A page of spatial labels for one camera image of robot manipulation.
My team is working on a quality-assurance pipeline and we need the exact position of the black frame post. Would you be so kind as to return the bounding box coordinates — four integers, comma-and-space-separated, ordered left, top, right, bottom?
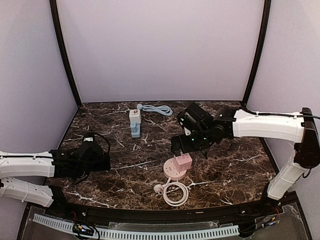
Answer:
49, 0, 82, 108
241, 0, 272, 106

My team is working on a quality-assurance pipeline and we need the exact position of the pink coiled cable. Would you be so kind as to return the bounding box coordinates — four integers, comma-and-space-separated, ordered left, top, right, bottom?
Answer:
162, 177, 190, 207

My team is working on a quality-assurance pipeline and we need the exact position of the blue power strip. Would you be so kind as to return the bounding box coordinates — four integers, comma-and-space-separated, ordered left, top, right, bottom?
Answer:
130, 121, 141, 138

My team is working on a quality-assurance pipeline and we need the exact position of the small green circuit board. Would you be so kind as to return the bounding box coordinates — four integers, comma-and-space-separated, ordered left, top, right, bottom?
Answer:
72, 223, 95, 236

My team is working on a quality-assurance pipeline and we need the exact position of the pink round power socket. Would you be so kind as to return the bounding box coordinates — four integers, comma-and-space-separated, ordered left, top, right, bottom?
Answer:
163, 158, 187, 181

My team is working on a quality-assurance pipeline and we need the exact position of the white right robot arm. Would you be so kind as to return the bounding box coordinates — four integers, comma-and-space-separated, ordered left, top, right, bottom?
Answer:
170, 103, 320, 201

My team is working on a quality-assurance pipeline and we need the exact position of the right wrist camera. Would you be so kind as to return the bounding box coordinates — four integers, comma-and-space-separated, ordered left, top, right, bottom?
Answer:
177, 102, 213, 136

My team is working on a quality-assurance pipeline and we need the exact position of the pink plug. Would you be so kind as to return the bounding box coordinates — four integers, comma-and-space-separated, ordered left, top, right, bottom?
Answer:
153, 184, 164, 195

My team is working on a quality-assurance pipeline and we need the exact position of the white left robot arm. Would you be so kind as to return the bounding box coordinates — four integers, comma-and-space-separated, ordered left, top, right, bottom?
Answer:
0, 140, 111, 208

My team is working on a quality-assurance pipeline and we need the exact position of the grey slotted cable duct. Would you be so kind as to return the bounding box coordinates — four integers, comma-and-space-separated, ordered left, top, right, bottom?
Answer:
32, 213, 240, 240

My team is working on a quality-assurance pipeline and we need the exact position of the large pink cube adapter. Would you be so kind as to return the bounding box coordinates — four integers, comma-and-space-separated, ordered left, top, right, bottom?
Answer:
173, 153, 193, 172

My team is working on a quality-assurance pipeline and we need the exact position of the right black frame post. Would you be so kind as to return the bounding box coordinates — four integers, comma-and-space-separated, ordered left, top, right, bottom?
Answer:
241, 0, 272, 106

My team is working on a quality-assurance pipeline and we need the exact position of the white cube socket adapter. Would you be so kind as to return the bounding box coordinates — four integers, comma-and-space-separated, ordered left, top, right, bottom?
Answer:
129, 109, 142, 124

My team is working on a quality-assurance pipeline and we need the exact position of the left black frame post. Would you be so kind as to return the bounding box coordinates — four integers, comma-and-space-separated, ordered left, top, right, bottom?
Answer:
49, 0, 82, 108

